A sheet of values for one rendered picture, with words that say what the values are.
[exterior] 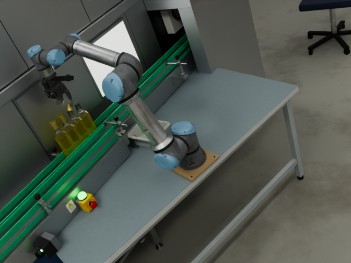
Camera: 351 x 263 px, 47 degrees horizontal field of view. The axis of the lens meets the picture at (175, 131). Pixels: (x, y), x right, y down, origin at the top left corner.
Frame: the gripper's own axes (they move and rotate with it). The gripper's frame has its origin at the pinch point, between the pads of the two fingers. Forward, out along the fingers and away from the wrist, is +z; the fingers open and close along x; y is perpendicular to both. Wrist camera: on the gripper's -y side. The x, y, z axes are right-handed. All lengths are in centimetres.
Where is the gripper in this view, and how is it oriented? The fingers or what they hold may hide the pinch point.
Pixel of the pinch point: (69, 104)
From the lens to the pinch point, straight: 222.3
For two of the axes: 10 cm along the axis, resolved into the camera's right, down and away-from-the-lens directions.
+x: 8.0, 1.1, -5.9
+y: -5.2, 6.3, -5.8
